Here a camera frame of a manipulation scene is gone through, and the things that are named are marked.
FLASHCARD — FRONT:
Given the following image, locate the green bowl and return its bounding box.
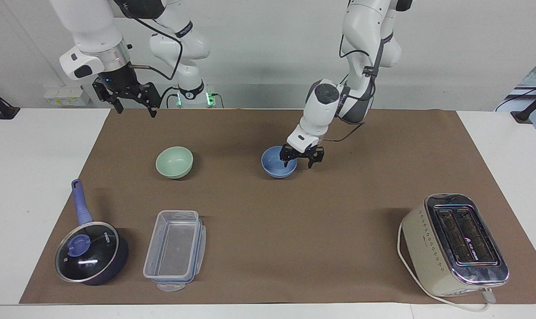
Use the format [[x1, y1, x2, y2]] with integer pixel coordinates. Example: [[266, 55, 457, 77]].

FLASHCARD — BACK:
[[155, 146, 194, 179]]

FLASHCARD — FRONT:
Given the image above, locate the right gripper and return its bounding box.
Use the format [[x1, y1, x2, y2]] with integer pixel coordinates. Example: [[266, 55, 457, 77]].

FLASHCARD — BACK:
[[92, 63, 159, 118]]

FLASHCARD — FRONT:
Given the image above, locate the white wall socket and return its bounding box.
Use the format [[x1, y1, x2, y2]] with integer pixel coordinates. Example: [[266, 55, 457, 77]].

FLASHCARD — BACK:
[[43, 86, 92, 107]]

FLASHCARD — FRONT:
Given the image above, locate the black cable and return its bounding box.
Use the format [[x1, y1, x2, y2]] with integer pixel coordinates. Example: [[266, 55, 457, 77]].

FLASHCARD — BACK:
[[124, 12, 183, 82], [322, 121, 366, 144]]

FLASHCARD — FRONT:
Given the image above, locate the beige toaster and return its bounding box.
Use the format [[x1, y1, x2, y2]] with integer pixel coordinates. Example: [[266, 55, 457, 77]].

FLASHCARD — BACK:
[[401, 193, 510, 298]]

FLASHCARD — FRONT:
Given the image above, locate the clear plastic food container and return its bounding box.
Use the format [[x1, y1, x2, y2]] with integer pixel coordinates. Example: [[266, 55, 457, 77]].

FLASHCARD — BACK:
[[143, 210, 207, 292]]

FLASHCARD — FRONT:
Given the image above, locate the blue bowl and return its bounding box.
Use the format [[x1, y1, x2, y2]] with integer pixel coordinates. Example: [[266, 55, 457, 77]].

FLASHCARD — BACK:
[[261, 146, 298, 179]]

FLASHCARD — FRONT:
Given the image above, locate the glass pot lid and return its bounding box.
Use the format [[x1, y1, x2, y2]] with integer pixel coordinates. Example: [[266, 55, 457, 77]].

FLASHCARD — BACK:
[[54, 222, 120, 283]]

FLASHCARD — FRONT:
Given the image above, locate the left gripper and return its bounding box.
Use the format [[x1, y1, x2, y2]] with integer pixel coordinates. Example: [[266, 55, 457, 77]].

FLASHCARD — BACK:
[[280, 143, 326, 170]]

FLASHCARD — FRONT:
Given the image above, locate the black stand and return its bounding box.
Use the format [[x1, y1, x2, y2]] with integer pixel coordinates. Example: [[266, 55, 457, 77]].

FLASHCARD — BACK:
[[0, 84, 21, 121], [510, 87, 536, 123]]

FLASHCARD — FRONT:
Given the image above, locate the white toaster cable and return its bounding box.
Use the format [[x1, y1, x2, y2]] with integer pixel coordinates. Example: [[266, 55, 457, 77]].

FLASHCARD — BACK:
[[397, 221, 497, 312]]

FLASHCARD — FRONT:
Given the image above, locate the blue saucepan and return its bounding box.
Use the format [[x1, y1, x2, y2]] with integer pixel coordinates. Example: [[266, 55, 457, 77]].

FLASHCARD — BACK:
[[54, 179, 129, 286]]

